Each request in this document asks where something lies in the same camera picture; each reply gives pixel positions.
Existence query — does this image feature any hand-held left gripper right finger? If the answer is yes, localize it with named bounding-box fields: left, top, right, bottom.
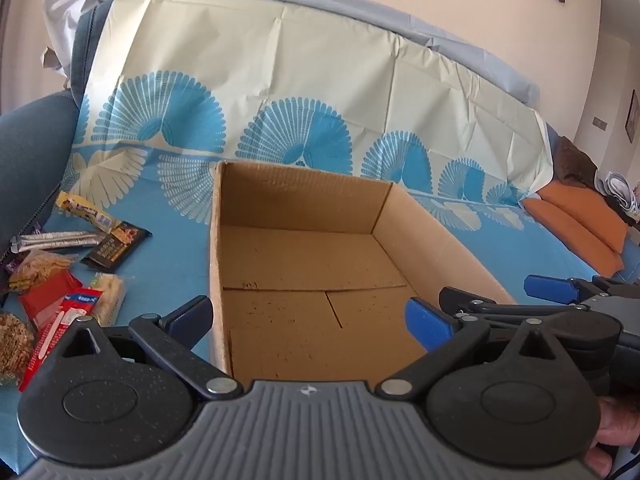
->
left=376, top=297, right=566, bottom=402

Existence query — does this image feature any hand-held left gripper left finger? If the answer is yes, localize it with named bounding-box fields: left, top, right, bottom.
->
left=59, top=296, right=243, bottom=402

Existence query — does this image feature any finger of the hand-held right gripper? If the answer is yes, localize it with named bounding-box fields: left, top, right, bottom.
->
left=439, top=286, right=586, bottom=322
left=524, top=275, right=601, bottom=307

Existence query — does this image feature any white rice cracker pack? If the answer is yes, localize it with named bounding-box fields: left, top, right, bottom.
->
left=85, top=272, right=126, bottom=327

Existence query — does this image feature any dark brown snack packet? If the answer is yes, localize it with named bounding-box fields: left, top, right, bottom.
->
left=80, top=225, right=152, bottom=275

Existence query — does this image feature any brown cardboard box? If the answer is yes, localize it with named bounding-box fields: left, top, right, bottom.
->
left=209, top=160, right=518, bottom=391

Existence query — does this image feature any red and white stick packet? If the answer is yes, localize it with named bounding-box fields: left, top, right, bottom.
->
left=19, top=287, right=104, bottom=393

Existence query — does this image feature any plain red snack packet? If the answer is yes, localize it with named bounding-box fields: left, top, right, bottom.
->
left=19, top=270, right=84, bottom=332

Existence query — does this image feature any yellow snack bar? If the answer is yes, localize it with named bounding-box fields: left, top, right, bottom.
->
left=54, top=192, right=123, bottom=234

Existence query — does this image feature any beige cracker bag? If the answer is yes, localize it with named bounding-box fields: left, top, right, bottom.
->
left=7, top=250, right=79, bottom=294

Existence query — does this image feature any bag of brown granola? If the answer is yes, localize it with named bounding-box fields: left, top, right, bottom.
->
left=0, top=310, right=39, bottom=389

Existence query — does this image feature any person's right hand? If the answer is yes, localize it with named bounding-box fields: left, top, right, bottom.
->
left=585, top=396, right=640, bottom=480

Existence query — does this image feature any orange cushion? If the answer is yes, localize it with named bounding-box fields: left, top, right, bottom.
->
left=522, top=180, right=628, bottom=277

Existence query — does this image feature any white cloth bundle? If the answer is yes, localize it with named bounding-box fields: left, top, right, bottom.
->
left=595, top=170, right=640, bottom=222

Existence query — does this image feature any brown cloth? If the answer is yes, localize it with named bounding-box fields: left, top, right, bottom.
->
left=552, top=136, right=599, bottom=189

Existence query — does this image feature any blue and cream printed cloth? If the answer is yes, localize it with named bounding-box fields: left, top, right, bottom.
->
left=42, top=0, right=626, bottom=386

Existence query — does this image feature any small picture frame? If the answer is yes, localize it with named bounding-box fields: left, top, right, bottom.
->
left=625, top=89, right=640, bottom=143

